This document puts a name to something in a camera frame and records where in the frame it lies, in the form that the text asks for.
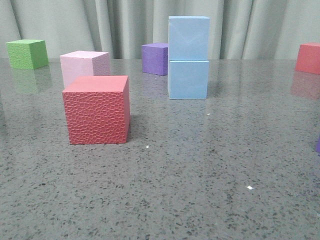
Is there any light blue foam cube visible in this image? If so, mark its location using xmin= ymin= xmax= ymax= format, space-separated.
xmin=168 ymin=16 xmax=211 ymax=61

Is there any large red textured cube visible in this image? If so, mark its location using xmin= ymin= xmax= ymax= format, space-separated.
xmin=62 ymin=75 xmax=130 ymax=145

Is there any purple foam cube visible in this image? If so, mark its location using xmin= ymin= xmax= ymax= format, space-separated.
xmin=141 ymin=42 xmax=169 ymax=76

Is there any pink foam cube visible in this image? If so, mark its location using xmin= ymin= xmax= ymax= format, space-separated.
xmin=60 ymin=50 xmax=111 ymax=87

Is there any grey-green curtain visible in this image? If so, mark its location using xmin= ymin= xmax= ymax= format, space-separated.
xmin=0 ymin=0 xmax=320 ymax=60

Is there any green foam cube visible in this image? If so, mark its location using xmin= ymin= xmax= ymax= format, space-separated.
xmin=5 ymin=39 xmax=49 ymax=70

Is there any red foam cube far right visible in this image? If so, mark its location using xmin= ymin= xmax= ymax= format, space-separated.
xmin=295 ymin=42 xmax=320 ymax=75

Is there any purple cube at right edge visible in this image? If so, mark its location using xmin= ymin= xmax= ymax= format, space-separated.
xmin=315 ymin=140 xmax=320 ymax=153

